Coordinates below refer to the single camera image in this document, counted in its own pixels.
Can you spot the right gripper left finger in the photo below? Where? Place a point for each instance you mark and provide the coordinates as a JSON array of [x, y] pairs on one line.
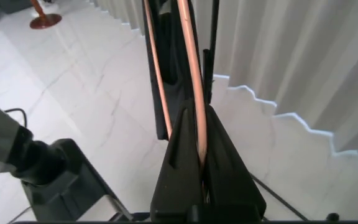
[[179, 180]]

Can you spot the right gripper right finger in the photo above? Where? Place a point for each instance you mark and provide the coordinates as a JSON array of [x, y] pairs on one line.
[[228, 180]]

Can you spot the dark grey garment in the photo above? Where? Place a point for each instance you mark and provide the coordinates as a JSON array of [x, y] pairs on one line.
[[171, 62]]

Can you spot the pink clothes hanger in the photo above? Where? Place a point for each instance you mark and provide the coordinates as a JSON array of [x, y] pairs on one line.
[[194, 62]]

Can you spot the black clothes rack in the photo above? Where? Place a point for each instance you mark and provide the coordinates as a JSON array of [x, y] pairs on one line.
[[211, 46]]

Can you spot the red-brown round-foot stand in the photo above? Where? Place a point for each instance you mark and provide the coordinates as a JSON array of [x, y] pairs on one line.
[[45, 21]]

